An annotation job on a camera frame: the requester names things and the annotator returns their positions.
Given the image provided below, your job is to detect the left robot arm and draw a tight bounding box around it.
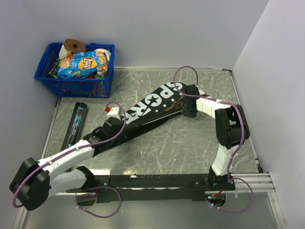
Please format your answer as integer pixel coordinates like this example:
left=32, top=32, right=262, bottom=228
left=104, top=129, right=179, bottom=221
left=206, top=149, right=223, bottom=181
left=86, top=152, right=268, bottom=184
left=10, top=117, right=126, bottom=211

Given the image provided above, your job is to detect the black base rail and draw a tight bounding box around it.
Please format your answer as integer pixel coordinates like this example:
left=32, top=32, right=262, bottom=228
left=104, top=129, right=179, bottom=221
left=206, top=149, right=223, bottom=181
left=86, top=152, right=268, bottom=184
left=67, top=174, right=235, bottom=201

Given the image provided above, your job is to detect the black racket cover bag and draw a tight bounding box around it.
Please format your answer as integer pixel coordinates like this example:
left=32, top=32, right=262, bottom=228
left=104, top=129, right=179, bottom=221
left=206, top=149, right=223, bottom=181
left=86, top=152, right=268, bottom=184
left=93, top=82, right=187, bottom=156

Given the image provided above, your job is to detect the blue Lays chip bag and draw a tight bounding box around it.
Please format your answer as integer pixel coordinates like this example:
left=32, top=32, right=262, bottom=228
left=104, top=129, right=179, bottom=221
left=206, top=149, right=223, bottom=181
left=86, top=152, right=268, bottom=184
left=57, top=49, right=111, bottom=79

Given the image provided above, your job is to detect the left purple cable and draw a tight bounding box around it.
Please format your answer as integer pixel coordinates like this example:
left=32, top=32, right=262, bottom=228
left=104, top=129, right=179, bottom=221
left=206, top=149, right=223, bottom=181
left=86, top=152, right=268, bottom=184
left=11, top=102, right=127, bottom=208

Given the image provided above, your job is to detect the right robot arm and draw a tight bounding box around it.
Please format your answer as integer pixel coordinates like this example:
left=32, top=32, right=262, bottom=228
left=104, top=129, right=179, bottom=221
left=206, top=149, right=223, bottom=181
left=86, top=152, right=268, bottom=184
left=180, top=84, right=250, bottom=190

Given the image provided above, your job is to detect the black shuttlecock tube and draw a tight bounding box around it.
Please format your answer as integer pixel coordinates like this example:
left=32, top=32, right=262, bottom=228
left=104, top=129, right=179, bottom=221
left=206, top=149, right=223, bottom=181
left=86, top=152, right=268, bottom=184
left=61, top=102, right=88, bottom=151

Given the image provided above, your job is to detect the blue plastic basket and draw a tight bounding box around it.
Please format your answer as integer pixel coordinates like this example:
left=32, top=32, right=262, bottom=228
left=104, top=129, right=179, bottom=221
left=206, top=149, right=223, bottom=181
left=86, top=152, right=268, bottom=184
left=34, top=42, right=115, bottom=98

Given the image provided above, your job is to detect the brown chocolate donut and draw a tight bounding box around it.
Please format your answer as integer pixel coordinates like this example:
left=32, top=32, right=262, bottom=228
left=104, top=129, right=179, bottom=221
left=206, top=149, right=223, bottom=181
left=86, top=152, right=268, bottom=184
left=63, top=39, right=86, bottom=53

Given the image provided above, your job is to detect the aluminium frame rail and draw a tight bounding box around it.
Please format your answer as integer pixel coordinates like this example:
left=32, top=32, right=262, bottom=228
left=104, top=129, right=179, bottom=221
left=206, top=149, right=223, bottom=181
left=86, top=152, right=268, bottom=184
left=233, top=173, right=275, bottom=192

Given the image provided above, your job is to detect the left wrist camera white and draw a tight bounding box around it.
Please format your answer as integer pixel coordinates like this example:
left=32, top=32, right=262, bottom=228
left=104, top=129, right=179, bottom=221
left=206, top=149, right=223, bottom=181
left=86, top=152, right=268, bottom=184
left=105, top=106, right=121, bottom=120

